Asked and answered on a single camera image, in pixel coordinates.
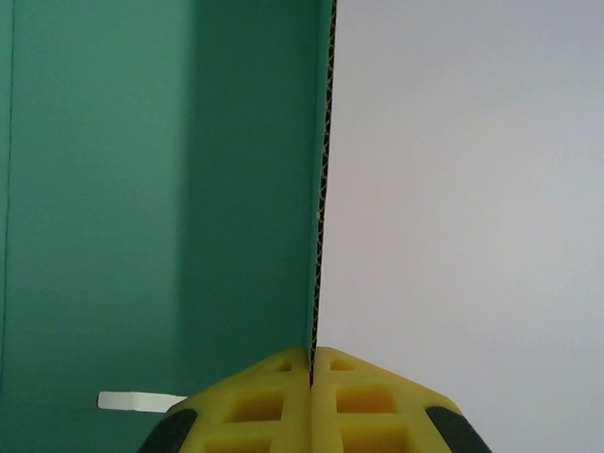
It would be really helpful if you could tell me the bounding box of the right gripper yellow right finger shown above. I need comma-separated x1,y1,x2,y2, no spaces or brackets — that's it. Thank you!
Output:
312,345,493,453

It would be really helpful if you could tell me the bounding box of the green paper box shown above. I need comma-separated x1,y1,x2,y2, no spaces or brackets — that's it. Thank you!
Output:
0,0,340,453

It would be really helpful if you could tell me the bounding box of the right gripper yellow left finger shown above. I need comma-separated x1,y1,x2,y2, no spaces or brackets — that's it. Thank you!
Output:
139,345,313,453

